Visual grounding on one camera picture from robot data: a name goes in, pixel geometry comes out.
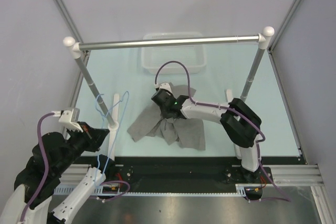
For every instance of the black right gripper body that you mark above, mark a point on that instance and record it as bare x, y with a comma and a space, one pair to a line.
164, 113

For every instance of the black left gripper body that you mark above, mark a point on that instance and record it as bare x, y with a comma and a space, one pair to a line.
80, 141

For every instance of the grey t shirt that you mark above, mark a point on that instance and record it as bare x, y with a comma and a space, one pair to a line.
188, 133

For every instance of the light blue plastic hanger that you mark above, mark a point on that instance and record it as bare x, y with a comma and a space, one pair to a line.
114, 129

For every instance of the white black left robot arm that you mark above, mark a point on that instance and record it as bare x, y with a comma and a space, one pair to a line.
52, 156

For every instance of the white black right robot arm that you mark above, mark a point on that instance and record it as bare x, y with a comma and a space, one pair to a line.
240, 122

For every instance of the white perforated plastic basket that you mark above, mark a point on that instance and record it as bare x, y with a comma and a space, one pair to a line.
193, 57

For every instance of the silver clothes rack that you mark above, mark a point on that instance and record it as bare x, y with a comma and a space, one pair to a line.
76, 49

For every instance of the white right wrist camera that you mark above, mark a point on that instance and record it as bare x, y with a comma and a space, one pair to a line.
165, 85

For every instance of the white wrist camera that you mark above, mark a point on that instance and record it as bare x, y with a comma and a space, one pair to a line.
165, 85
68, 118

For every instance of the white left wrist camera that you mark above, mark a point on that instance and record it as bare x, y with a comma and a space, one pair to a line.
68, 118

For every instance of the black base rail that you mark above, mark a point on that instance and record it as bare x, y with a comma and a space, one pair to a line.
177, 172

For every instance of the white slotted cable duct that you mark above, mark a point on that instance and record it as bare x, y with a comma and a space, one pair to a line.
237, 190

